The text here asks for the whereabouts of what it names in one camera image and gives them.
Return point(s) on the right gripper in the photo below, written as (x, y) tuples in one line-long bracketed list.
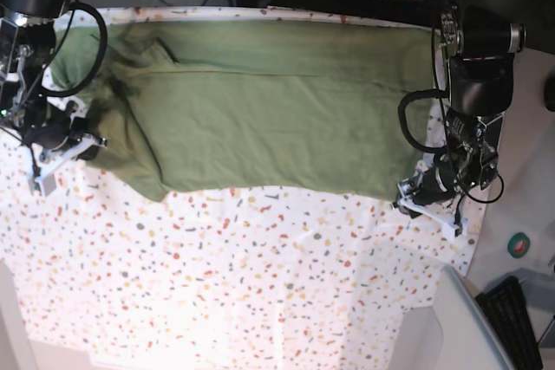
[(60, 131)]

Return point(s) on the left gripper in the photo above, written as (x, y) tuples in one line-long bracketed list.
[(449, 179)]

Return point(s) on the green t-shirt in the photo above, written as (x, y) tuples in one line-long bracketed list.
[(260, 114)]

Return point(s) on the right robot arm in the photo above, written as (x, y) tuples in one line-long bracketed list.
[(29, 45)]

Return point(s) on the green tape roll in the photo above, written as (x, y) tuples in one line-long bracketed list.
[(518, 245)]

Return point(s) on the terrazzo pattern tablecloth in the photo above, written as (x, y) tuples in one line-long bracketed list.
[(241, 216)]

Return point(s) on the black keyboard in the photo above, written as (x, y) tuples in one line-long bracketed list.
[(504, 307)]

